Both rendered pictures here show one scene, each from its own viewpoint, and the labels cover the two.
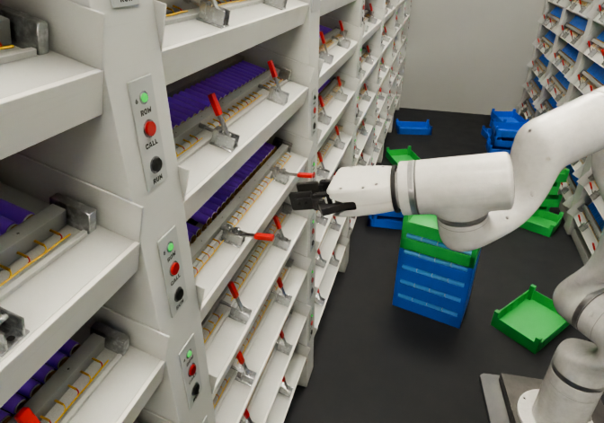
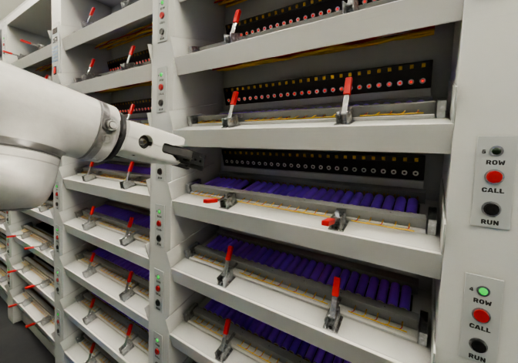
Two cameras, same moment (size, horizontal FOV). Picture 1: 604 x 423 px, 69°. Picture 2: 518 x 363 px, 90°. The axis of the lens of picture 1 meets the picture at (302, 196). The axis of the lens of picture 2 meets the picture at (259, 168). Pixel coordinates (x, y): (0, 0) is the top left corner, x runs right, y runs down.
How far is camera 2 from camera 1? 1.08 m
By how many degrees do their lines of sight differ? 103
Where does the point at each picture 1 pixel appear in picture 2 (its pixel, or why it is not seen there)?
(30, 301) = not seen: hidden behind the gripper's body
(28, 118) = (136, 74)
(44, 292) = not seen: hidden behind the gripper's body
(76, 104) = (146, 73)
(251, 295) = (247, 289)
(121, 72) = (156, 64)
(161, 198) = (162, 119)
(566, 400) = not seen: outside the picture
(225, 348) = (200, 273)
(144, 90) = (162, 72)
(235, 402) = (204, 344)
